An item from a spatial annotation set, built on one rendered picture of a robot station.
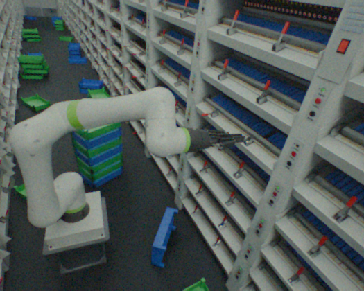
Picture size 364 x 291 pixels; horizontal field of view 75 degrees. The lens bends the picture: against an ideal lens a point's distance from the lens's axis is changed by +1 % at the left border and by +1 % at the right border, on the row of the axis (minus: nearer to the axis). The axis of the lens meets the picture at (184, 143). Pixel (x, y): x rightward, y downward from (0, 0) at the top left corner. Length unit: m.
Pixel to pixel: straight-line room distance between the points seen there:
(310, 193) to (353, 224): 0.14
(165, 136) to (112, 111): 0.22
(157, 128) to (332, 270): 0.76
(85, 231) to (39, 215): 0.29
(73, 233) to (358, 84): 1.30
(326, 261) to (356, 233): 0.19
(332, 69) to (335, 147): 0.23
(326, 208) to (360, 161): 0.20
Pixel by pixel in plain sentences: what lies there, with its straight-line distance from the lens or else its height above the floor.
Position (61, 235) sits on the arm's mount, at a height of 0.37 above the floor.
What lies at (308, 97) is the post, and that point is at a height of 1.21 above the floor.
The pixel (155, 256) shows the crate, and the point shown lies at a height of 0.11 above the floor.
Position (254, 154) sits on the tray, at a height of 0.90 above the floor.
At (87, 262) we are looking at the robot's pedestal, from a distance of 1.65.
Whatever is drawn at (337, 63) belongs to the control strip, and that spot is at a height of 1.33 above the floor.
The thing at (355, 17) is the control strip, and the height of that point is 1.43.
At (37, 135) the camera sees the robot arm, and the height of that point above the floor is 0.99.
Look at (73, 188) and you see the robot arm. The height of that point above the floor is 0.60.
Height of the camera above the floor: 1.46
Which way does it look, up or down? 34 degrees down
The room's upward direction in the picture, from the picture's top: 8 degrees clockwise
